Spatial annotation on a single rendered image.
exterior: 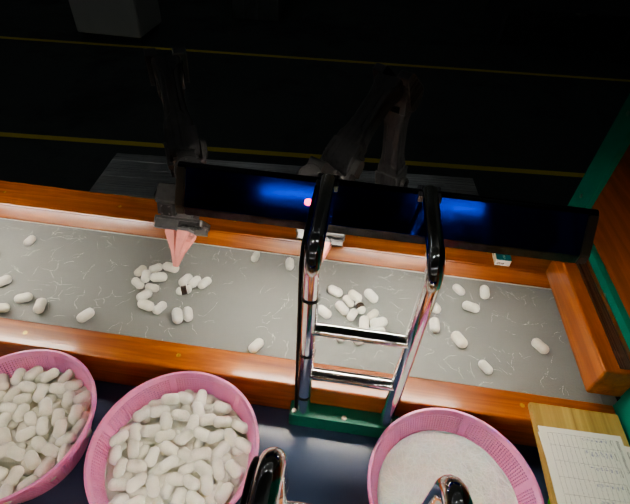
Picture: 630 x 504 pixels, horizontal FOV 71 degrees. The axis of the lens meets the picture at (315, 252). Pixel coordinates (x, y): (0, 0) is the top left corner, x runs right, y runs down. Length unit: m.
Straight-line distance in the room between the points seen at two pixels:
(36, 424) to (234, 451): 0.34
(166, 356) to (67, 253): 0.42
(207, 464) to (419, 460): 0.35
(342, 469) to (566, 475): 0.36
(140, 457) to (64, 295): 0.41
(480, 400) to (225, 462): 0.45
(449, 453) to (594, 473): 0.22
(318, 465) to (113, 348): 0.43
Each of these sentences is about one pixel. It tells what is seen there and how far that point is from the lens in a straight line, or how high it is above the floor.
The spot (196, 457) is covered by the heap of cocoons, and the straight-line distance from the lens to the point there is 0.81.
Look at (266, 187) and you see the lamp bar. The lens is 0.67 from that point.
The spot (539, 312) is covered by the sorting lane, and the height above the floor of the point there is 0.74.
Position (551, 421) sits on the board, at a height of 0.78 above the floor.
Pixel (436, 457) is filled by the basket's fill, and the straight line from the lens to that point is 0.85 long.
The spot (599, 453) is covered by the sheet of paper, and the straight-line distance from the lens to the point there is 0.91.
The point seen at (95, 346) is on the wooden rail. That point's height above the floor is 0.76.
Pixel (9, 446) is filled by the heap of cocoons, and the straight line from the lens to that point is 0.92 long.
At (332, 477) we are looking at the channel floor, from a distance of 0.86.
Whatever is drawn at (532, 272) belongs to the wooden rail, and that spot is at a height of 0.76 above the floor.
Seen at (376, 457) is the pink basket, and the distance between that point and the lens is 0.79.
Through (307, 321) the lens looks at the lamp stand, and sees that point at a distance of 0.62.
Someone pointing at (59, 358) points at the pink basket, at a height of 0.76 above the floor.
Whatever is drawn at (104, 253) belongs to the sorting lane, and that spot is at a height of 0.74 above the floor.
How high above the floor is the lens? 1.48
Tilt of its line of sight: 43 degrees down
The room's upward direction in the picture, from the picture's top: 4 degrees clockwise
